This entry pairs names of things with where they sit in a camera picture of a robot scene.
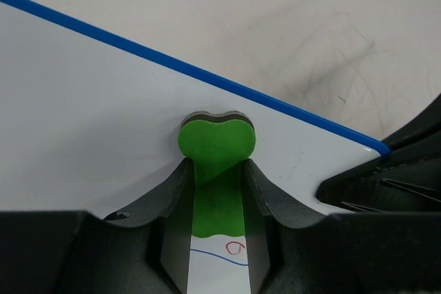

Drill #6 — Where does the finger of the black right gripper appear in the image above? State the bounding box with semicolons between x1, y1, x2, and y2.
316;98;440;212

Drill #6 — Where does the green bone-shaped eraser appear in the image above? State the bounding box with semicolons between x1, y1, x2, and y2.
178;111;256;238

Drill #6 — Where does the blue-framed whiteboard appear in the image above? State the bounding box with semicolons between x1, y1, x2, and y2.
1;0;389;293

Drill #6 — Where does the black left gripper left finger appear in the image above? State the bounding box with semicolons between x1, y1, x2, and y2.
1;159;194;293

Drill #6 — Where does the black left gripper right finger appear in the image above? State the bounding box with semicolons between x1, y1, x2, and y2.
240;159;440;293

